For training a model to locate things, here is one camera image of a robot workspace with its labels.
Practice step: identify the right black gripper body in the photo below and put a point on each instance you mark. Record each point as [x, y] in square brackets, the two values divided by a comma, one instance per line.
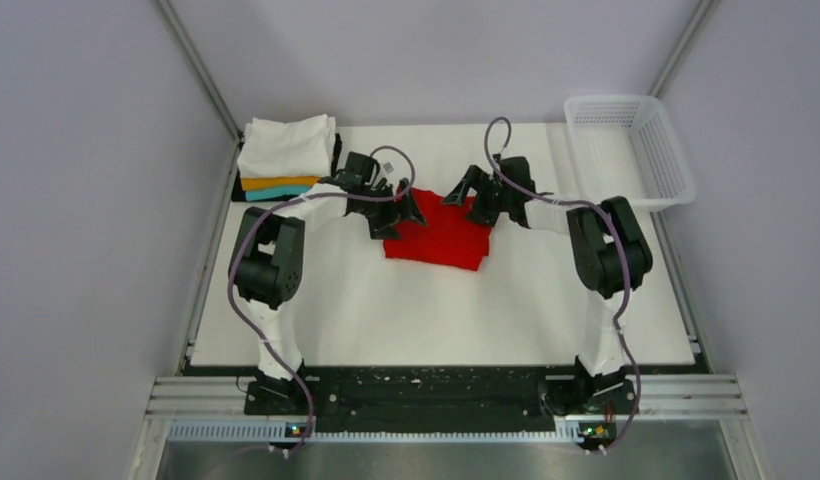
[492, 197]

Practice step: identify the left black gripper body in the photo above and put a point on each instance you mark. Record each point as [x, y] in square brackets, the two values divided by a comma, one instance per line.
[381, 214]

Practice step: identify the red t shirt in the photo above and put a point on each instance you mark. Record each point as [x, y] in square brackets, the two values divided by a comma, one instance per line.
[448, 238]

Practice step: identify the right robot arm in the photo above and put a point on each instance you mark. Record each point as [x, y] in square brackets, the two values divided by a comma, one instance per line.
[611, 258]

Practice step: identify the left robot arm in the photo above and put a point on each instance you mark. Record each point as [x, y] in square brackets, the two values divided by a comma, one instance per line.
[267, 266]

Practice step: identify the yellow folded t shirt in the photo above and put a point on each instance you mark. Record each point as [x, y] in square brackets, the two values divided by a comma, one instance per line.
[254, 184]

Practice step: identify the white folded t shirt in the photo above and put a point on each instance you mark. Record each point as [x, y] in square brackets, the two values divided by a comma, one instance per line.
[274, 149]

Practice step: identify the teal folded t shirt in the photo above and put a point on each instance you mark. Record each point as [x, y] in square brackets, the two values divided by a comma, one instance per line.
[278, 193]

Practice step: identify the white plastic basket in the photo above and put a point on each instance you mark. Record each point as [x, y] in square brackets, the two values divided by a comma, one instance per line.
[626, 145]

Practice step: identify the black folded t shirt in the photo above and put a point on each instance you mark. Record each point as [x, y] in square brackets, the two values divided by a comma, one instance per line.
[237, 193]

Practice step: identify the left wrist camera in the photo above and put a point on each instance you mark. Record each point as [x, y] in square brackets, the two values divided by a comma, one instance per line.
[363, 168]

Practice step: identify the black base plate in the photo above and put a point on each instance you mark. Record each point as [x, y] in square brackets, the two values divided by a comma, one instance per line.
[432, 400]

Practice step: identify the aluminium frame rail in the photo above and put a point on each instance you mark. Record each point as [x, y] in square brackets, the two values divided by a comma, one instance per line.
[213, 408]

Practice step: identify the right corner metal post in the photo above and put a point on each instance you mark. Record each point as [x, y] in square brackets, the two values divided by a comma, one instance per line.
[683, 47]

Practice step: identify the corner metal post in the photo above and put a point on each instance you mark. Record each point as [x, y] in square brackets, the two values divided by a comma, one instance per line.
[183, 41]
[683, 47]

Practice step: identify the left corner metal post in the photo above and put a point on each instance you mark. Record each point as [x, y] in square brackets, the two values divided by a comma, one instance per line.
[183, 41]

